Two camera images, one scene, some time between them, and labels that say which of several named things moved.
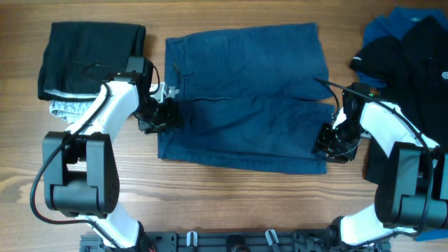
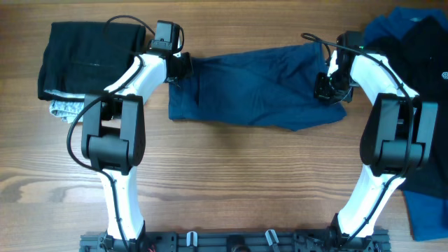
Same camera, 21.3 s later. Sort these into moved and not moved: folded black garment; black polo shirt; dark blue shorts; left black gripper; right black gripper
Moved: right black gripper; left black gripper; dark blue shorts
Not moved: folded black garment; black polo shirt
